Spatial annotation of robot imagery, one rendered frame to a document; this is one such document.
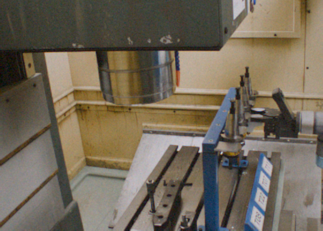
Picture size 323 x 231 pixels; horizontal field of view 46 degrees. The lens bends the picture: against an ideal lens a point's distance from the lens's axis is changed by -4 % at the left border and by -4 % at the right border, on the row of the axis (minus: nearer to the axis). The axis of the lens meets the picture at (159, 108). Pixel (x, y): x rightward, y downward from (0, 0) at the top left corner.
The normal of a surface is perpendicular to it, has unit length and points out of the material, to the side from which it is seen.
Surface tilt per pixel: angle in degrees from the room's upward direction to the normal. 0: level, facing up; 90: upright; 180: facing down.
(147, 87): 90
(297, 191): 24
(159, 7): 90
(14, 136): 89
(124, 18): 90
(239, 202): 0
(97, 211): 0
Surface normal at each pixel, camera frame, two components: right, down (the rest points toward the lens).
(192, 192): -0.08, -0.93
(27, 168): 0.94, 0.04
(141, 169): -0.21, -0.68
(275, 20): -0.33, 0.37
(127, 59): -0.11, 0.37
